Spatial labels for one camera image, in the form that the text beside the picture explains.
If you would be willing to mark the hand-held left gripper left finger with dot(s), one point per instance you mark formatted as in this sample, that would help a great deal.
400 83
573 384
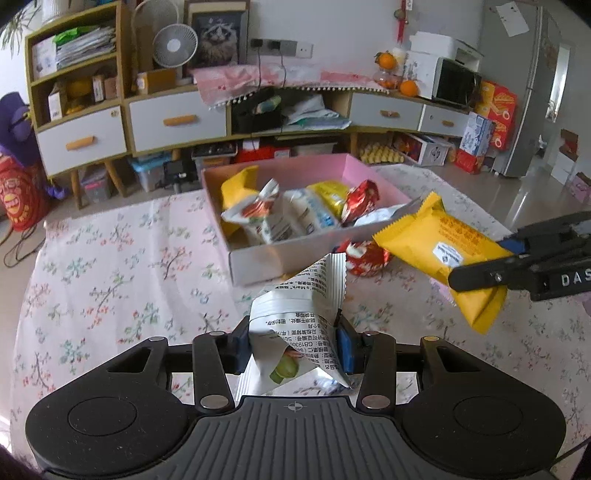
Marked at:
239 355

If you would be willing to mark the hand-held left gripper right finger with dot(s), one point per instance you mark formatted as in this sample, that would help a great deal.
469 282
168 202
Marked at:
347 350

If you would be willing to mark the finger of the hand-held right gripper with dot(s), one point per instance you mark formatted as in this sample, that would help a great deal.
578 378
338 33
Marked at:
512 243
480 276

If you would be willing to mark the white triangular pistachio packet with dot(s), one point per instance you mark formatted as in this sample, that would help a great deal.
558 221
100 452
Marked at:
295 323

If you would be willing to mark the yellow packet with blue label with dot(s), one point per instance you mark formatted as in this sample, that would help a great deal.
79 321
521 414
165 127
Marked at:
429 240

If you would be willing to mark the red white snack packet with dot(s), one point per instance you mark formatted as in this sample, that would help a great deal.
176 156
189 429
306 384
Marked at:
371 261

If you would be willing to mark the pink lined cardboard box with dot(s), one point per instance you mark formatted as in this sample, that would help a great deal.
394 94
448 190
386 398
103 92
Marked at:
258 263

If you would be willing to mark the silver white snack packet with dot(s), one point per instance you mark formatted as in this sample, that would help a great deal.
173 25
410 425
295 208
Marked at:
383 213

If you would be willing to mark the white blue cracker packet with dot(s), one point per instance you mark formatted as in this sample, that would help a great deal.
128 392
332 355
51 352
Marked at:
309 217

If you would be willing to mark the shiny red snack packet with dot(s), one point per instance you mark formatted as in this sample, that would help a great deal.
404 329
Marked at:
360 198

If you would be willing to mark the white pecan snack packet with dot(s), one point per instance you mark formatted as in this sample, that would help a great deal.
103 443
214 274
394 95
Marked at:
251 212

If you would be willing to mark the small bright yellow packet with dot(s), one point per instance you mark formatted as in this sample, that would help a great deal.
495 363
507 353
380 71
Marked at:
330 194

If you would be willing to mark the plain yellow snack packet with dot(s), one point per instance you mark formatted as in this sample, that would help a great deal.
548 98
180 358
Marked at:
235 187

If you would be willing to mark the blue white milk carton box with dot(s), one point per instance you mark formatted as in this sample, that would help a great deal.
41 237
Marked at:
478 134

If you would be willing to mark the white printed carton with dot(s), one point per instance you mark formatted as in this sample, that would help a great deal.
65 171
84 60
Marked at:
431 150

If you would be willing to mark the stack of red boxes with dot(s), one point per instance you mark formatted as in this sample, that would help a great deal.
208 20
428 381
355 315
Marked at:
501 110

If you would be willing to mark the floral tablecloth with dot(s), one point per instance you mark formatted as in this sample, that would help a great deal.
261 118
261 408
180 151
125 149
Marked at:
115 277

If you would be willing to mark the grey refrigerator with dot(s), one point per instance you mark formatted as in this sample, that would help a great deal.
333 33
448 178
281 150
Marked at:
521 92

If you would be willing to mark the yellow egg tray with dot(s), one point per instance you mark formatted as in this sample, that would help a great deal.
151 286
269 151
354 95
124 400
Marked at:
383 153

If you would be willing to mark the white microwave oven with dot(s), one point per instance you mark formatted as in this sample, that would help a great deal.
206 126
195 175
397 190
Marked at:
455 83

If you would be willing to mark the orange fruit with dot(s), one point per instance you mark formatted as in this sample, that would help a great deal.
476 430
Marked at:
385 60
409 87

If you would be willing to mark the clear bin with blue lid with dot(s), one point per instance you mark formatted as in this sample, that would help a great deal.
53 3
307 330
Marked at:
150 173

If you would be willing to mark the red cardboard box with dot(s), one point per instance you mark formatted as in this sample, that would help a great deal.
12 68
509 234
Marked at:
272 153

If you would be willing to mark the glass jar of oranges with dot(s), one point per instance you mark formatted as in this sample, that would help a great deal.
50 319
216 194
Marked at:
386 79

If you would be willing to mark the white appliance box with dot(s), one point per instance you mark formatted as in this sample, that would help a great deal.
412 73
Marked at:
443 46

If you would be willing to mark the long low wooden cabinet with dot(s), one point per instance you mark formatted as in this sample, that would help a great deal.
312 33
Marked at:
332 99

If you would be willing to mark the pile of papers and bags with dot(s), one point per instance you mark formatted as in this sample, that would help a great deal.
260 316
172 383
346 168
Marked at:
314 113

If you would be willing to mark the black storage bag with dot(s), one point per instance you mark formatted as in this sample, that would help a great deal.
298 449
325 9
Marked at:
256 117

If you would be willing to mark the red printed lantern bag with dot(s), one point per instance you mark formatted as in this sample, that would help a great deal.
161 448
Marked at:
21 194

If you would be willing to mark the pink floral cloth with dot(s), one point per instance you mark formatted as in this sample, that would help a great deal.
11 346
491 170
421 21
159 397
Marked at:
231 83

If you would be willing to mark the brown cardboard box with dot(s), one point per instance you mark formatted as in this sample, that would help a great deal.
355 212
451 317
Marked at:
157 81

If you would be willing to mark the purple plush toy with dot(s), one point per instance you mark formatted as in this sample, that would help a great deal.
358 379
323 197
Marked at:
18 129

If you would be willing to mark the framed cat picture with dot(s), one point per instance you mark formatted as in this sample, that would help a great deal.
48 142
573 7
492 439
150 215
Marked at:
217 37

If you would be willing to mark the tall wooden shelf cabinet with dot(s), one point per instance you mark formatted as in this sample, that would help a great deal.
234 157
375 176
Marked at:
120 55

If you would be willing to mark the stack of papers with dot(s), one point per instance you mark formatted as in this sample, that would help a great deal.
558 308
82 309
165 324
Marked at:
85 46

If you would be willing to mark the green potted plant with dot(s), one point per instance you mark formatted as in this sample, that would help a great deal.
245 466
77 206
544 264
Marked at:
14 25

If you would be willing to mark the red hanging wall ornament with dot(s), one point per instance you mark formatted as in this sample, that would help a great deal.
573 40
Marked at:
404 21

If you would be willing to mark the wall power socket strip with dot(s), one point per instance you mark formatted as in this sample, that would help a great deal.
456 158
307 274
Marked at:
281 47

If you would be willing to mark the white pedestal fan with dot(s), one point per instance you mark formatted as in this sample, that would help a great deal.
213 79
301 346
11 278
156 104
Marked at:
141 32

